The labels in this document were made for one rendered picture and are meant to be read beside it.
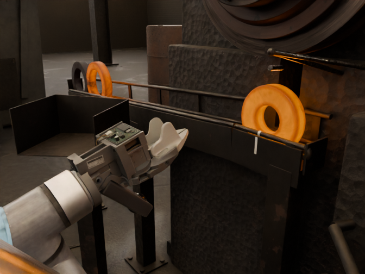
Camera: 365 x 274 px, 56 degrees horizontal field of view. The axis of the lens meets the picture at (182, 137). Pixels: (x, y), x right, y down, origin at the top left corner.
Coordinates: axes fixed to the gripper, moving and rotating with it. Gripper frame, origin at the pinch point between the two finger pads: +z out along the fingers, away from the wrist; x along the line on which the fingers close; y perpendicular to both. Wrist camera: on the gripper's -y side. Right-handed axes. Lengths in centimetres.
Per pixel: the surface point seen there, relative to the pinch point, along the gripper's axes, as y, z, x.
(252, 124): -10.4, 22.0, 3.9
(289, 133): -10.0, 22.2, -6.3
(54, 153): -11.4, -14.2, 45.3
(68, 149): -12.5, -10.2, 45.9
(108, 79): -11, 23, 81
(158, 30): -43, 159, 249
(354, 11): 13.9, 27.3, -17.5
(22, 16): 6, 53, 288
